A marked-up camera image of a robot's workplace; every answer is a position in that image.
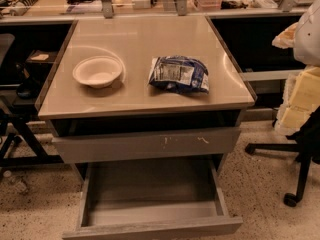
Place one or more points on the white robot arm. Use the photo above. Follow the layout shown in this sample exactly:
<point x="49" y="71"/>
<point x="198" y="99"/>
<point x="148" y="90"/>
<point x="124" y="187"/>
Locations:
<point x="301" y="94"/>

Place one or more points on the clear plastic bottle on floor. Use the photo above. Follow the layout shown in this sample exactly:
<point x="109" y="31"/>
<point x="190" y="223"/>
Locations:
<point x="16" y="182"/>

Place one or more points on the blue chip bag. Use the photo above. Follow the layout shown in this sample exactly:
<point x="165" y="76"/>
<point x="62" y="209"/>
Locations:
<point x="179" y="74"/>

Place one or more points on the long back workbench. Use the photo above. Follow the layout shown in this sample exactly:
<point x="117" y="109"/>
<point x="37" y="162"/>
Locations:
<point x="45" y="11"/>

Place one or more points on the white paper bowl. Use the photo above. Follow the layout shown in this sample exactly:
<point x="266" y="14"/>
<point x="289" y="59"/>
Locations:
<point x="98" y="71"/>

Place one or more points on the grey top drawer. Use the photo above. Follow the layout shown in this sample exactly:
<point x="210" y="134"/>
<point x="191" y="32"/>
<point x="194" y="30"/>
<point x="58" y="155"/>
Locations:
<point x="143" y="145"/>

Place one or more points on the black office chair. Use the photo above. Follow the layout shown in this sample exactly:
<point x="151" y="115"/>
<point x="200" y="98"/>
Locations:
<point x="307" y="145"/>

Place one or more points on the grey drawer cabinet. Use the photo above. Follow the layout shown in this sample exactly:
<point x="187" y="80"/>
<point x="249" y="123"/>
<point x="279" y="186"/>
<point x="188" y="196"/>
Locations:
<point x="130" y="104"/>

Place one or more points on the grey drawer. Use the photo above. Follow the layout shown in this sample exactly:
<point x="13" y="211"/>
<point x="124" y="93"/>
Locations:
<point x="143" y="145"/>
<point x="152" y="199"/>

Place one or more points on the black stand left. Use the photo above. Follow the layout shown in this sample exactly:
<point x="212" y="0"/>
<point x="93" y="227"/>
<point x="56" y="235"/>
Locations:
<point x="18" y="108"/>

